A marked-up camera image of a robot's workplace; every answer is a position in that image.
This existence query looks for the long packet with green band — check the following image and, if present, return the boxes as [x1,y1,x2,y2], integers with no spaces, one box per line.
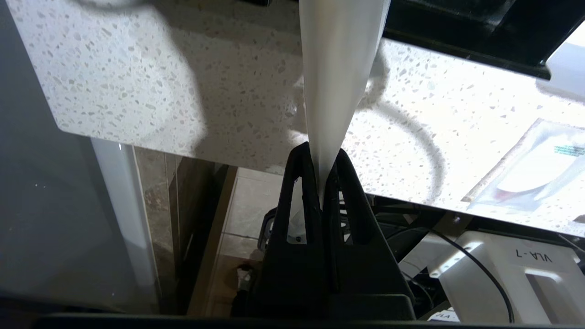
[298,0,392,207]

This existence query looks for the wooden vanity cabinet front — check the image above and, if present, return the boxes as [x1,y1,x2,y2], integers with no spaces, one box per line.
[133,146,238,317]

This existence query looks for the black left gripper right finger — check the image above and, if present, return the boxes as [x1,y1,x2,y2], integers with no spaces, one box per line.
[322,147,415,321]

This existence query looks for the white vertical trim strip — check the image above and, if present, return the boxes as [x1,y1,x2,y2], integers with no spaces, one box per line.
[90,137,160,313]

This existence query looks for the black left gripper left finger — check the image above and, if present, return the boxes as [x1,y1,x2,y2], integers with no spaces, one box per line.
[255,142,328,321]

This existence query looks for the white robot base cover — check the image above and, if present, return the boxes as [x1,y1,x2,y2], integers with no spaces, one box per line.
[398,230,585,326]

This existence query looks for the thin black base cable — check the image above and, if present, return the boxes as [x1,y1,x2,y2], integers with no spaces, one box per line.
[427,228,516,324]

